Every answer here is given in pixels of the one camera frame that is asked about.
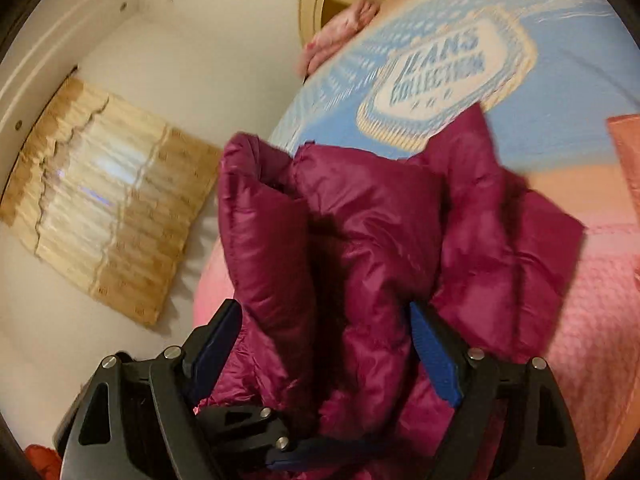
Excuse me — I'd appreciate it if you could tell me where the blue and pink printed blanket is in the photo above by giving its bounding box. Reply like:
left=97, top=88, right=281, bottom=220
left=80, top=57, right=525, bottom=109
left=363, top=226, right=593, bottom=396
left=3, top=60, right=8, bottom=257
left=192, top=0, right=640, bottom=480

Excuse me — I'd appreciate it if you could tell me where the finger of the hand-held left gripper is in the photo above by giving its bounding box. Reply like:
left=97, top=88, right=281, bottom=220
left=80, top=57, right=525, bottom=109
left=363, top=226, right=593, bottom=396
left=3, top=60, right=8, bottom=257
left=197, top=399, right=386, bottom=476

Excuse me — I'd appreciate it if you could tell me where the orange cloth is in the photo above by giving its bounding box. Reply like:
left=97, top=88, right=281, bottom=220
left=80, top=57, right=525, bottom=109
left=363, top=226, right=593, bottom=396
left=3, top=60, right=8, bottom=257
left=24, top=442, right=68, bottom=480

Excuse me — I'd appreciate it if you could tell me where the cream wooden headboard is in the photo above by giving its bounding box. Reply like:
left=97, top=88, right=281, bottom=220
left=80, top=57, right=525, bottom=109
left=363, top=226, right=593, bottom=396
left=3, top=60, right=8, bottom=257
left=299, top=0, right=401, bottom=46

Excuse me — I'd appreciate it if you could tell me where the beige patterned curtain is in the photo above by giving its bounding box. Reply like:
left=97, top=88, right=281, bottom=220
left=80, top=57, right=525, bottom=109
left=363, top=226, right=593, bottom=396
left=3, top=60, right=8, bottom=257
left=0, top=76, right=223, bottom=330

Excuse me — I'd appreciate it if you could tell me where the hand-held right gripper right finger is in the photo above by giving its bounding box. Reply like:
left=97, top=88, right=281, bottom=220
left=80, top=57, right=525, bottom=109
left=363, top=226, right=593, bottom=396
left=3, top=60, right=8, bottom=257
left=409, top=301, right=586, bottom=480

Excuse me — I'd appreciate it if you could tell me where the magenta puffer jacket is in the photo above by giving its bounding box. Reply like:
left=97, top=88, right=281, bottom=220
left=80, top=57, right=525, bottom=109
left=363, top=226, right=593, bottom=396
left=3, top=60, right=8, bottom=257
left=192, top=107, right=586, bottom=480

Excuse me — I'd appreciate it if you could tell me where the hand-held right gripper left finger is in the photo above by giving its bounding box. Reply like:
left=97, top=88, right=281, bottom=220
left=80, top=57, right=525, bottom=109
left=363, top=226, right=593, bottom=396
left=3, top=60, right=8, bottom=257
left=57, top=299, right=246, bottom=480

